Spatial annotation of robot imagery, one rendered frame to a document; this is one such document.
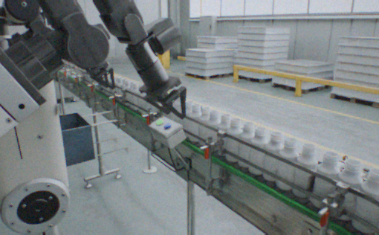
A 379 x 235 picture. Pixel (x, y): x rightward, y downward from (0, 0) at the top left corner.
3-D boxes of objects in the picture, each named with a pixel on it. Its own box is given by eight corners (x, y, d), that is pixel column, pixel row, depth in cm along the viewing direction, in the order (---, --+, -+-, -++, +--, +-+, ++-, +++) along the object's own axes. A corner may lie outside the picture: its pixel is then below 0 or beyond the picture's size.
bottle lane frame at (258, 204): (340, 254, 82) (352, 207, 76) (319, 276, 75) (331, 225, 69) (54, 73, 418) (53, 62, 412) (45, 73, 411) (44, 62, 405)
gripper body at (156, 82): (160, 79, 70) (146, 55, 66) (183, 84, 62) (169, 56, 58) (141, 95, 67) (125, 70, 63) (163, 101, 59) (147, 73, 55)
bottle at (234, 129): (233, 164, 101) (235, 123, 95) (221, 158, 105) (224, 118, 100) (244, 159, 104) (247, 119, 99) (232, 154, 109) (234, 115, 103)
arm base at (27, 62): (33, 97, 53) (-14, 45, 46) (67, 73, 55) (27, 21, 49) (40, 107, 46) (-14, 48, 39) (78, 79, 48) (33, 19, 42)
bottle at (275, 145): (267, 184, 88) (273, 137, 83) (259, 174, 93) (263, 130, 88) (283, 181, 89) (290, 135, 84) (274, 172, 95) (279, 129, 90)
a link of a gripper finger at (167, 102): (180, 105, 71) (165, 76, 66) (198, 111, 66) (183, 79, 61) (163, 122, 69) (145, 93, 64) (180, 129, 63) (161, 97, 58)
